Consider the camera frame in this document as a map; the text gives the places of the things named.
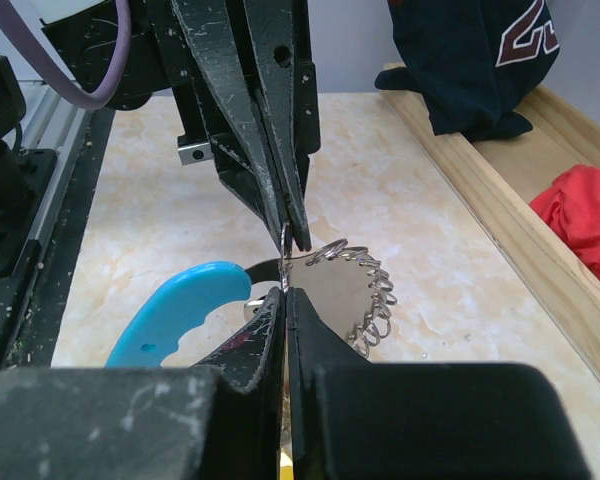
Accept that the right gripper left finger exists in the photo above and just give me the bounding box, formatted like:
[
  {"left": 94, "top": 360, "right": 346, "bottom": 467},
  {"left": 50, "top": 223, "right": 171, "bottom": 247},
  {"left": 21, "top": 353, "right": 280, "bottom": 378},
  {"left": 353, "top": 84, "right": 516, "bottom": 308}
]
[{"left": 187, "top": 287, "right": 285, "bottom": 479}]

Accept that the large metal keyring with keys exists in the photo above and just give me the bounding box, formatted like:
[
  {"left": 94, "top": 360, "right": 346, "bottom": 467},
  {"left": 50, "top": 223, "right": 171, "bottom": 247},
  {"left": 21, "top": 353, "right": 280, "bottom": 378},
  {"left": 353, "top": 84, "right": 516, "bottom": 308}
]
[{"left": 103, "top": 219, "right": 399, "bottom": 371}]

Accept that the red cloth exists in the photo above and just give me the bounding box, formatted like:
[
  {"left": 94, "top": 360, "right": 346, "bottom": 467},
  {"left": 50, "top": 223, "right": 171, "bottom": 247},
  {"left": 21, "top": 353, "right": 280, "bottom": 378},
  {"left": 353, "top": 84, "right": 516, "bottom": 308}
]
[{"left": 530, "top": 165, "right": 600, "bottom": 281}]

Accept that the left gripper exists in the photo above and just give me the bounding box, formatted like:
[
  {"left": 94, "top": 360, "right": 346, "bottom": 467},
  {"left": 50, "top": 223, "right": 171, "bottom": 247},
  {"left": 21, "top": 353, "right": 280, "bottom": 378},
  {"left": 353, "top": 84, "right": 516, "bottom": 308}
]
[{"left": 42, "top": 0, "right": 322, "bottom": 252}]

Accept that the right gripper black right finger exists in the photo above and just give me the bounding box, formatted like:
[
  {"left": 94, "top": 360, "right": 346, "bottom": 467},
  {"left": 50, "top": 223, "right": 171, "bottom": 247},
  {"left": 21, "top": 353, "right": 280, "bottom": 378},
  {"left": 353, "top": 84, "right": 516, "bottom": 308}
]
[{"left": 286, "top": 288, "right": 370, "bottom": 479}]

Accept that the navy tank top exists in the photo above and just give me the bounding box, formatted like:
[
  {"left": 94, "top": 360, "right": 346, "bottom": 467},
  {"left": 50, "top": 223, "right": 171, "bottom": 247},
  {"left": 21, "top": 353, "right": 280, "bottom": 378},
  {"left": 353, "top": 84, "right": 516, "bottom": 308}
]
[{"left": 375, "top": 0, "right": 560, "bottom": 142}]

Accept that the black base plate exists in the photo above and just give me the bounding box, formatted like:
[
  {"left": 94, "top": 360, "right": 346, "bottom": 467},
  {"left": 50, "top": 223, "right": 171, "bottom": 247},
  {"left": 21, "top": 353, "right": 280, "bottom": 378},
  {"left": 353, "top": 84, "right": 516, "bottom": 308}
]
[{"left": 0, "top": 109, "right": 114, "bottom": 369}]

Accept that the wooden rack tray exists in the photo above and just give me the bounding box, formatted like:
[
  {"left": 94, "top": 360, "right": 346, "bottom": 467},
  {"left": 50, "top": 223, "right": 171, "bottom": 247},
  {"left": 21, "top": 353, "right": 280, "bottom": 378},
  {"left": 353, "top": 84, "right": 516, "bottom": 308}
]
[{"left": 382, "top": 86, "right": 600, "bottom": 382}]

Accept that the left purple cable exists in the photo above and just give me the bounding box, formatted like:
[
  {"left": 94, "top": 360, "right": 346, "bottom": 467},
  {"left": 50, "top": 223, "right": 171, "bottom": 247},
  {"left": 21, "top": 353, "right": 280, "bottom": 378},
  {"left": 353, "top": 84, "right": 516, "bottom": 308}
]
[{"left": 0, "top": 0, "right": 132, "bottom": 110}]

